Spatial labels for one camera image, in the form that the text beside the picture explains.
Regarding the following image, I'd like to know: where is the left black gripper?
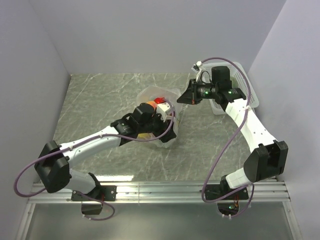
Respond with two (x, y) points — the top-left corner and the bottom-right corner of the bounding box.
(138, 109), (177, 143)

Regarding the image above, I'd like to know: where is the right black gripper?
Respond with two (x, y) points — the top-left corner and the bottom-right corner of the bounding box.
(177, 79), (219, 106)

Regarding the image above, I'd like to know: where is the fake orange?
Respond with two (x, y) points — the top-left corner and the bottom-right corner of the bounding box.
(147, 101), (157, 109)

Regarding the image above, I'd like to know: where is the clear plastic bag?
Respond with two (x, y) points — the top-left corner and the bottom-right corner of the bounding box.
(136, 85), (183, 149)

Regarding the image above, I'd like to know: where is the bright red fake apple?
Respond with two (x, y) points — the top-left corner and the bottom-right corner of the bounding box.
(153, 97), (166, 105)

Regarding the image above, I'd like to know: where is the yellow fake banana bunch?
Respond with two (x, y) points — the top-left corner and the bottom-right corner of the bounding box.
(137, 133), (154, 140)

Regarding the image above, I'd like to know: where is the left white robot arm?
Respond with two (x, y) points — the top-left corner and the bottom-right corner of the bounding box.
(34, 102), (177, 201)

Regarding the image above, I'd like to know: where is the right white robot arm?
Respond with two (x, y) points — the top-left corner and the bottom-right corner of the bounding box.
(177, 66), (289, 200)

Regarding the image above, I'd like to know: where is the white plastic basket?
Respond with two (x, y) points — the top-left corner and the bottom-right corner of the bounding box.
(203, 61), (260, 115)

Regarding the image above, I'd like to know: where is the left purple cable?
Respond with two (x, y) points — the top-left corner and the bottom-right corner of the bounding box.
(13, 99), (176, 222)

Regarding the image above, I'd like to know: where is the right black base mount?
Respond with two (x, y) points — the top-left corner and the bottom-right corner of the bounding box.
(202, 184), (251, 219)

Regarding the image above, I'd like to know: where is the aluminium rail frame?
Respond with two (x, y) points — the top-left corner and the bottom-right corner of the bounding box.
(14, 109), (303, 240)

